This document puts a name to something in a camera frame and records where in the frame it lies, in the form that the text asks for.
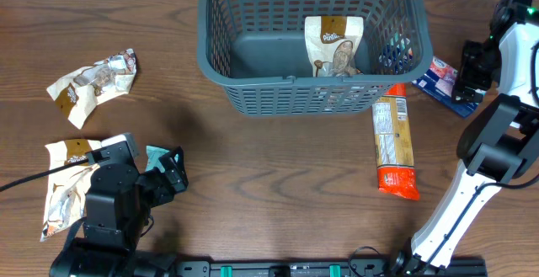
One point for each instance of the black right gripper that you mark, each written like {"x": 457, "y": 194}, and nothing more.
{"x": 470, "y": 90}

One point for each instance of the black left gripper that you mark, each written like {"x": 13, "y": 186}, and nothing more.
{"x": 164, "y": 191}

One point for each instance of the blue tissue multipack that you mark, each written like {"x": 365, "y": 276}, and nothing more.
{"x": 438, "y": 83}

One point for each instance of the orange tan cracker package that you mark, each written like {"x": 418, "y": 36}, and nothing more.
{"x": 394, "y": 152}

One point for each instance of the beige nut snack bag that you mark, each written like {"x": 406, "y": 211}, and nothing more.
{"x": 331, "y": 43}

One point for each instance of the grey plastic basket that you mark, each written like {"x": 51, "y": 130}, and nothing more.
{"x": 299, "y": 57}

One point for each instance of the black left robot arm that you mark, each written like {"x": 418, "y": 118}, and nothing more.
{"x": 118, "y": 213}

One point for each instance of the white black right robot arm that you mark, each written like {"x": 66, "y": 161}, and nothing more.
{"x": 496, "y": 148}

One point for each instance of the small teal white packet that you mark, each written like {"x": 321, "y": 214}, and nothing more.
{"x": 155, "y": 152}

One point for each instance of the beige brown snack bag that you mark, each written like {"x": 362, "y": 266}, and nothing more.
{"x": 66, "y": 190}

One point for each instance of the crumpled beige snack bag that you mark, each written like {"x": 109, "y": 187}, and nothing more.
{"x": 78, "y": 93}

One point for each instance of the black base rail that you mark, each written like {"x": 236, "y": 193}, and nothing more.
{"x": 365, "y": 261}

